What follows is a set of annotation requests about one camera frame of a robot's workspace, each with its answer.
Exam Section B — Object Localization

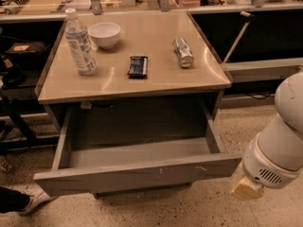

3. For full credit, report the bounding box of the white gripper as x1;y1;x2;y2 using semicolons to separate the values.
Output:
231;134;300;201

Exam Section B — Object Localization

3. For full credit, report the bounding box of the grey top drawer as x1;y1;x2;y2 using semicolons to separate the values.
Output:
34;106;241;196

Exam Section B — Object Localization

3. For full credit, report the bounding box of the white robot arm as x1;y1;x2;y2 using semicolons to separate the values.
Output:
231;72;303;201

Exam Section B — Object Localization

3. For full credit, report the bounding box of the grey drawer cabinet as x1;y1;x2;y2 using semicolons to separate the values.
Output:
34;11;240;196

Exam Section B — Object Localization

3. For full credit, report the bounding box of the silver blue soda can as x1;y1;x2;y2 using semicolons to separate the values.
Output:
172;37;194;68

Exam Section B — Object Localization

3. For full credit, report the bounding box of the dark blue snack packet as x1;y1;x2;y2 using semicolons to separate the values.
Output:
127;56;148;78

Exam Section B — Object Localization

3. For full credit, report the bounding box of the white sneaker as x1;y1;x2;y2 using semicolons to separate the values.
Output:
17;190;55;216

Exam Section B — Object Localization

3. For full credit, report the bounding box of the white ceramic bowl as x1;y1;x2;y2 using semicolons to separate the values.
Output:
88;22;121;49

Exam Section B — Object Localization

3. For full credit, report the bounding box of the clear plastic water bottle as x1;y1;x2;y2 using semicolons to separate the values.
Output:
64;9;97;75

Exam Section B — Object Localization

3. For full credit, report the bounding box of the black metal stand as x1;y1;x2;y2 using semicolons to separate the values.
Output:
0;95;59;154

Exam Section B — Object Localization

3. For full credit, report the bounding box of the black bag with label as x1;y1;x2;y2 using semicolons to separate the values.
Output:
5;42;48;70

